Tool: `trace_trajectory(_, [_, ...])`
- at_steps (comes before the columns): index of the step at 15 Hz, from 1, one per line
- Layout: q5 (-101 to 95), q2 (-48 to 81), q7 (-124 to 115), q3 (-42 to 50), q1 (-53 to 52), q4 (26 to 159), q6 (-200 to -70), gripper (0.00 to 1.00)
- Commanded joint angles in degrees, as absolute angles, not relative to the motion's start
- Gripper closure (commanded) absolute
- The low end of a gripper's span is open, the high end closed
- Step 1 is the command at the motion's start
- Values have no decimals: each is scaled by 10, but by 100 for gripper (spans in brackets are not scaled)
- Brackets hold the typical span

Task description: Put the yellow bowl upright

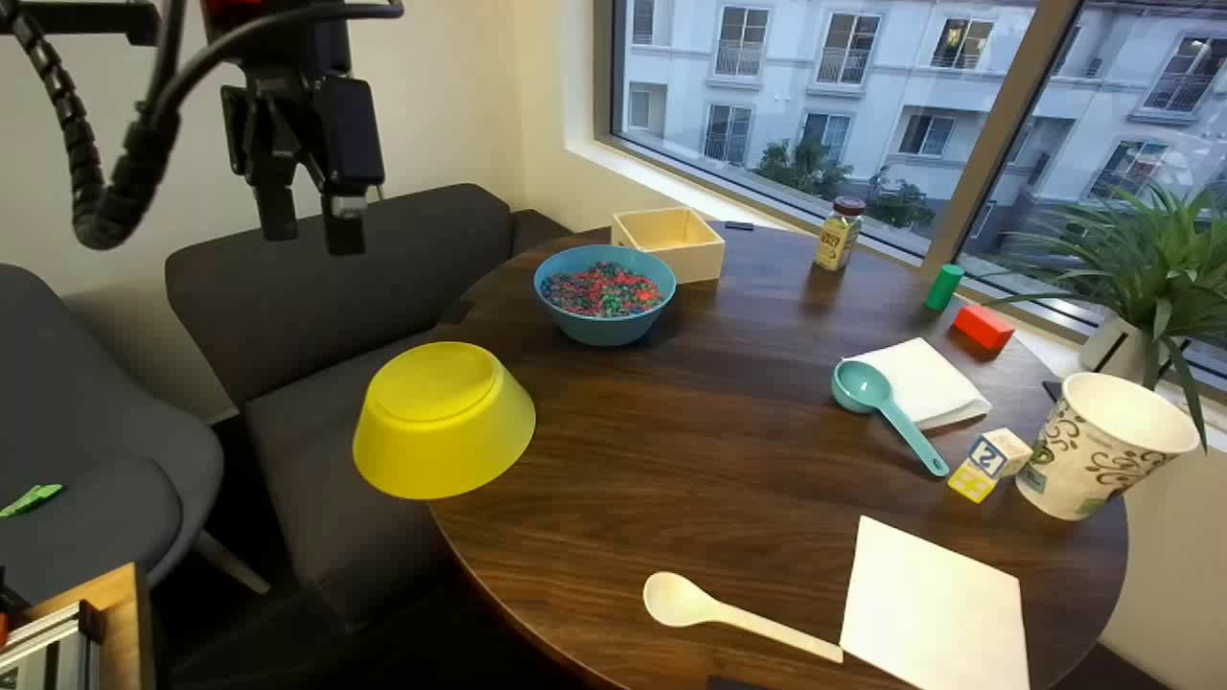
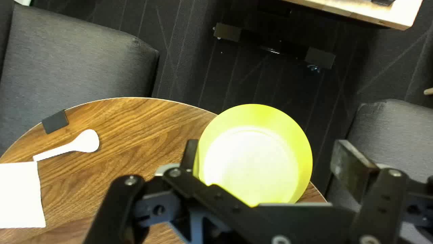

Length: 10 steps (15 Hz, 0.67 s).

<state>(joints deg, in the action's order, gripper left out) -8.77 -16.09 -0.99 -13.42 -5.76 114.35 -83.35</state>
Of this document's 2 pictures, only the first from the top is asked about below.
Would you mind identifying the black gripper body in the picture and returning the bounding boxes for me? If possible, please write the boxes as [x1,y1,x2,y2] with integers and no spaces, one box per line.
[223,20,385,195]

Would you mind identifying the yellow plastic bowl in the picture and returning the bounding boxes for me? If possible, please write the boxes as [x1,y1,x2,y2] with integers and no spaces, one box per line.
[354,342,537,503]

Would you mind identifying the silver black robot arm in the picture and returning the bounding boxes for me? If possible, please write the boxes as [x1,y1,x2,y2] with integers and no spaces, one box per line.
[0,0,403,258]

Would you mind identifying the blue bowl with candies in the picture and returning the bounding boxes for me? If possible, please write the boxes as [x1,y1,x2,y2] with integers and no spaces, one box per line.
[535,245,675,347]

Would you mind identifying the dark grey sofa chair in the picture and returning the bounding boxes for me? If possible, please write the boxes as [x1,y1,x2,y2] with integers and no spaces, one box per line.
[165,182,563,629]

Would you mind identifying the grey armchair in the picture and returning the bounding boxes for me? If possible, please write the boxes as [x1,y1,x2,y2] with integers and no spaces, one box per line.
[0,263,270,601]

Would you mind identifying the cream square box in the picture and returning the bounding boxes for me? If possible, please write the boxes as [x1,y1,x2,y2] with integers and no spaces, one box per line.
[611,208,725,283]

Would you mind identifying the green clip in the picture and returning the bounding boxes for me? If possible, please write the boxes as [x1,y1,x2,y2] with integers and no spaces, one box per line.
[0,481,60,521]

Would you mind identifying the small yellow spice jar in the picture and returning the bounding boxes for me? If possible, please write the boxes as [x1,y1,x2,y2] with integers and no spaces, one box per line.
[813,195,866,270]

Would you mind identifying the wooden crate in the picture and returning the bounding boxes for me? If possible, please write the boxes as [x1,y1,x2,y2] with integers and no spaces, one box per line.
[0,564,156,690]

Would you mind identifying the white plastic spoon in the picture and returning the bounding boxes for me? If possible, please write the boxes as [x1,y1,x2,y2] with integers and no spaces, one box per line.
[642,571,845,663]

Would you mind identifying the teal measuring scoop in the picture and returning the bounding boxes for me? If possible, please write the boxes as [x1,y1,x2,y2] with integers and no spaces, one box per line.
[834,361,951,480]

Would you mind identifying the folded white napkin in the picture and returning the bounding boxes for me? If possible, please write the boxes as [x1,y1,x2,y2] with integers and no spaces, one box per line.
[864,337,995,428]

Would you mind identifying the green block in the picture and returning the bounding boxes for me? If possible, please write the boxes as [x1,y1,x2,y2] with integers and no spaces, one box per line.
[923,263,961,311]

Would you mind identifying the red block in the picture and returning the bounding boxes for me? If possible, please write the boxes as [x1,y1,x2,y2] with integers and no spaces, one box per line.
[951,302,1011,357]

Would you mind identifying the yellow white toy cube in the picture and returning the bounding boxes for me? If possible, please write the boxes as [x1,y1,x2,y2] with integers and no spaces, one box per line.
[947,428,1030,503]

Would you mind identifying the flat white napkin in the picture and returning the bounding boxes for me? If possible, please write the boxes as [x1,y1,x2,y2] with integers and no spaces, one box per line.
[839,518,1030,690]

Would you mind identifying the patterned paper cup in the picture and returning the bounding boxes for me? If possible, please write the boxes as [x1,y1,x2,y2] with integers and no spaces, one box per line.
[1015,370,1199,521]

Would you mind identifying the potted green plant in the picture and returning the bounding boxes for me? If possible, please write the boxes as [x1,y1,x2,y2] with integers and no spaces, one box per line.
[1015,187,1227,425]

